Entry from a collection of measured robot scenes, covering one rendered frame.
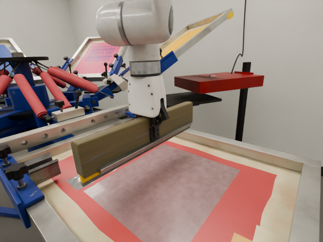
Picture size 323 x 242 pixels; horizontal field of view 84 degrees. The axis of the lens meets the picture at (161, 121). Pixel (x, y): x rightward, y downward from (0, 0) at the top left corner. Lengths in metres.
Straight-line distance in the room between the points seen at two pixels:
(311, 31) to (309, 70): 0.35
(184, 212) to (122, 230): 0.14
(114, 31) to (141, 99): 0.16
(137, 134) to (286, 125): 2.15
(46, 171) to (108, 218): 0.23
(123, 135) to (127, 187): 0.17
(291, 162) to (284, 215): 0.20
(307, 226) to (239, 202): 0.13
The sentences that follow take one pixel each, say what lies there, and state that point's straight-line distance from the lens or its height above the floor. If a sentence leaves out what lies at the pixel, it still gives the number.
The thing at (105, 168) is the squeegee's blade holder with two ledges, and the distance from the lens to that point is 0.40.
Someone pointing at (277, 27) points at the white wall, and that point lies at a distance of 2.37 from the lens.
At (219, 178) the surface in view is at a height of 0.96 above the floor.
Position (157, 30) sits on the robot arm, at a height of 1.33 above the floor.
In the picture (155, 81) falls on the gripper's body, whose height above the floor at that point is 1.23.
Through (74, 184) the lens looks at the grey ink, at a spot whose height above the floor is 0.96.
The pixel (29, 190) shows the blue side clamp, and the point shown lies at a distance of 0.56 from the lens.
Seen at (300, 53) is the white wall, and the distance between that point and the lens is 2.33.
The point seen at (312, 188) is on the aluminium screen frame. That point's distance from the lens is 0.56.
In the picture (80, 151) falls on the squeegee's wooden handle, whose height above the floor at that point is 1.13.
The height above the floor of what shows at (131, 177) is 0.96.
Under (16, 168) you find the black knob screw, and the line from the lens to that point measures 0.54.
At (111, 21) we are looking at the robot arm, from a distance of 0.37.
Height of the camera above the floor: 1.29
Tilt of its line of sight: 20 degrees down
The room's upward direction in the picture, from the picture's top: 3 degrees counter-clockwise
